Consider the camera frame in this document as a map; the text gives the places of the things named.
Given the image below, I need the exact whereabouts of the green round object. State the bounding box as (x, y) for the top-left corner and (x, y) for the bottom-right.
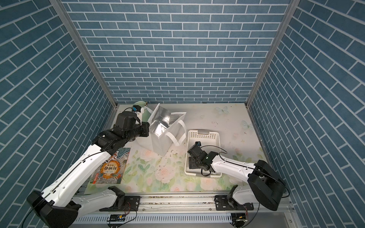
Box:
(133, 101), (147, 107)

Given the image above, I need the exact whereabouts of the circuit board right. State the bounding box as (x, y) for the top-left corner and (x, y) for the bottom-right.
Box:
(231, 213), (248, 228)

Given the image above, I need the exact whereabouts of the green circuit board left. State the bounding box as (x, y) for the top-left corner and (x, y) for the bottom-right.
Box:
(107, 214), (126, 223)

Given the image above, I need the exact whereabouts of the colourful illustrated book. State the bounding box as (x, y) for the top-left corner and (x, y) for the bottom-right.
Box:
(89, 148), (130, 184)

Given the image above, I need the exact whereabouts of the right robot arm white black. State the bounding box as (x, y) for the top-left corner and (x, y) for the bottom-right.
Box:
(187, 142), (286, 211)

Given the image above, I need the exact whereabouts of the white insulated delivery bag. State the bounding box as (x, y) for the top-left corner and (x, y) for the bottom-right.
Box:
(136, 104), (187, 156)

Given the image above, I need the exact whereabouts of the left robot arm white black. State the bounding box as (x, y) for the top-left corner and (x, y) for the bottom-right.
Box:
(27, 111), (150, 228)

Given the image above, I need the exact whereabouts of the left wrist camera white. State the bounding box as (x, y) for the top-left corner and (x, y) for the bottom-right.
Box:
(132, 105), (144, 119)

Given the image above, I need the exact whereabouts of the floral table mat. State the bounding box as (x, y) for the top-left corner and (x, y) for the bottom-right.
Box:
(85, 145), (247, 194)

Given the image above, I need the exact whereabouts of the white plastic basket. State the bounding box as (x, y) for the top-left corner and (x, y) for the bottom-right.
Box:
(184, 130), (221, 177)

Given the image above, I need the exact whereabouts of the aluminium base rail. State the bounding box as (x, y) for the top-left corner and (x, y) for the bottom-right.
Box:
(70, 192), (301, 228)

